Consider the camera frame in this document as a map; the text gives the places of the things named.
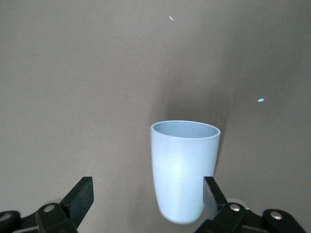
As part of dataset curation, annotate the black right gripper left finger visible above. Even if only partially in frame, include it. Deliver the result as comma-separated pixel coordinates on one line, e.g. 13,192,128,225
0,176,94,233

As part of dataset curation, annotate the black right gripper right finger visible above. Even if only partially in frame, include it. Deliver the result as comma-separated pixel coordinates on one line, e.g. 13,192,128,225
194,176,307,233

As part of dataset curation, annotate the light blue plastic cup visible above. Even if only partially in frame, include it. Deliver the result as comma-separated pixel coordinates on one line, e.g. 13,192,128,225
150,120,222,224

